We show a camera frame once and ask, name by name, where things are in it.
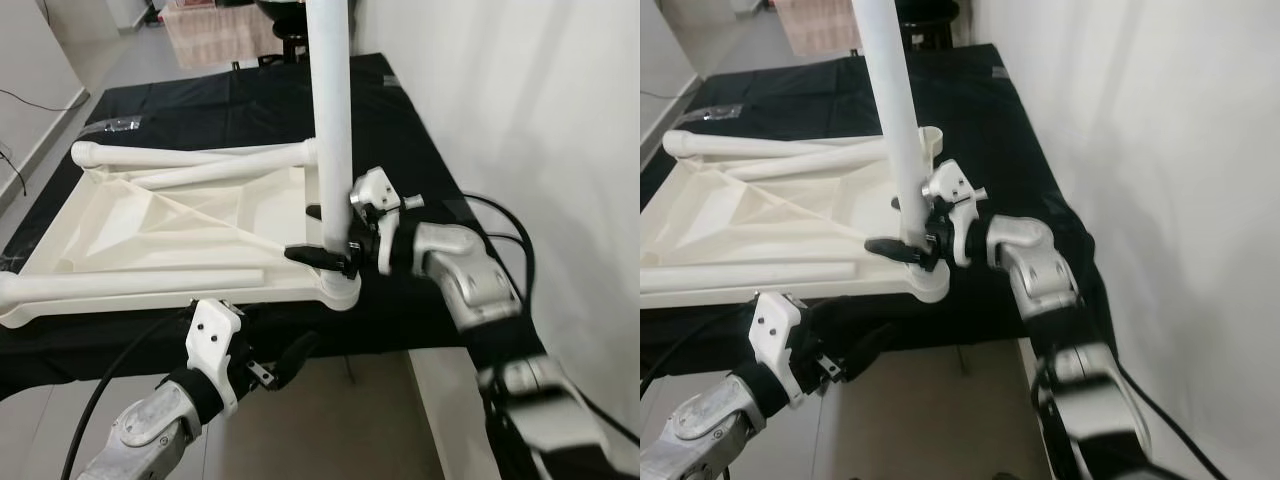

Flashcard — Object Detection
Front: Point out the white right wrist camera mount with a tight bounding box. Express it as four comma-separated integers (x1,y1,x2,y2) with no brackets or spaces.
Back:
920,158,993,269
350,167,426,236

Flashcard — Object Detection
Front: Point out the white plastic table leg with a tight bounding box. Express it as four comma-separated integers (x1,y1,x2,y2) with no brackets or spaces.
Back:
304,0,359,291
852,0,931,276
130,140,319,193
662,130,851,161
640,260,861,296
0,266,267,307
720,135,926,183
72,140,261,171

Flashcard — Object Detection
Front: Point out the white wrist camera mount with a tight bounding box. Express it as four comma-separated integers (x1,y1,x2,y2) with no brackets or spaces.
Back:
350,167,426,236
920,158,993,269
750,292,806,409
186,298,246,416

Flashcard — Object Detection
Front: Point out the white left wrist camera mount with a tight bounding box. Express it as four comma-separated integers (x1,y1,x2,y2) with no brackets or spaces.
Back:
750,292,806,409
186,298,246,416

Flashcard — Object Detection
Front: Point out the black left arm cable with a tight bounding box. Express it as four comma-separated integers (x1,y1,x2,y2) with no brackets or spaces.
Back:
60,318,196,480
640,303,758,396

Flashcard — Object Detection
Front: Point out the cream plastic children table top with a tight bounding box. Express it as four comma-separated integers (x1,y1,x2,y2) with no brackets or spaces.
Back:
0,148,363,331
640,125,951,323

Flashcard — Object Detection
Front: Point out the black tablecloth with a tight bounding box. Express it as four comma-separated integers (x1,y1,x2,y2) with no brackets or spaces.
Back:
0,52,501,401
640,42,1121,386

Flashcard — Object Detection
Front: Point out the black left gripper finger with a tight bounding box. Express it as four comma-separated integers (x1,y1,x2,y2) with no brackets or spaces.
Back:
838,322,898,381
268,330,322,389

